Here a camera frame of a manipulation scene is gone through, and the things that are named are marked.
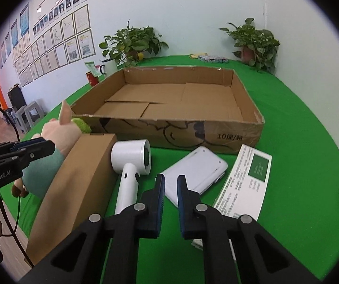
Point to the green packet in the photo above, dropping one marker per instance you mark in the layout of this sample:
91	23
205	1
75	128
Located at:
91	67

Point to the white mug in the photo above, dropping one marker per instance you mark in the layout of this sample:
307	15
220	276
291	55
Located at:
108	68

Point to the blue wall poster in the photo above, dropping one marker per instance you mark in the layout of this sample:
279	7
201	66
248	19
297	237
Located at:
14	34
24	20

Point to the white and green carton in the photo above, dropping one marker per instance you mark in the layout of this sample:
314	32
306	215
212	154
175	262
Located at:
246	180

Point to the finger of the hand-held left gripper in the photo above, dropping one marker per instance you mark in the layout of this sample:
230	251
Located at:
26	144
36	152

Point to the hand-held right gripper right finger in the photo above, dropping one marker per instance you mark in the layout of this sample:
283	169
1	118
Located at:
182	204

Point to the colourful packets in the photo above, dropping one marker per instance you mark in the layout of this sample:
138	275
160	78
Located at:
215	59

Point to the potted plant in red pot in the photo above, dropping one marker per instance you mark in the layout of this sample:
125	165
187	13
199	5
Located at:
255	46

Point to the green fuzzy toy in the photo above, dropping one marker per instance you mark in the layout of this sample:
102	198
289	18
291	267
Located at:
82	125

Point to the white hair dryer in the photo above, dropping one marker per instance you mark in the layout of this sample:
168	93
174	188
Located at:
129	155

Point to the long brown cardboard box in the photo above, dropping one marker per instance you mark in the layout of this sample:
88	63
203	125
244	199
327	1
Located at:
77	183

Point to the red cup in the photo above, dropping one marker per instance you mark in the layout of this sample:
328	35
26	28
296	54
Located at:
92	79

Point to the green tablecloth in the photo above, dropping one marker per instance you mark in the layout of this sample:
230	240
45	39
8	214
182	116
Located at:
290	124

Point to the grey plastic stool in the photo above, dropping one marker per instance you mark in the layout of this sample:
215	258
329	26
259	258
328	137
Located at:
21	121
34	112

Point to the group of framed wall certificates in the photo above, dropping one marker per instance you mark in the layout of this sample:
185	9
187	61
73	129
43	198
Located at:
60	44

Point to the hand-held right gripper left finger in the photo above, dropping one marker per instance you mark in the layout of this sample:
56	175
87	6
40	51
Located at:
160	202

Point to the yellow packet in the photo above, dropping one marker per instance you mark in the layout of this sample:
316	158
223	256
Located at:
197	56

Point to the large cardboard box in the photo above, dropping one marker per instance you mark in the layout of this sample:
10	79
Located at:
172	94

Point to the white rectangular device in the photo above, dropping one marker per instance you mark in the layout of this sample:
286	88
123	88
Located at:
196	171

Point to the pink pig plush toy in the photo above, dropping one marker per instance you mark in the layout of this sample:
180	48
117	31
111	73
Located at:
58	134

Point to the bushy potted plant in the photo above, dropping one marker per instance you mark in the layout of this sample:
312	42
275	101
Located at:
134	43

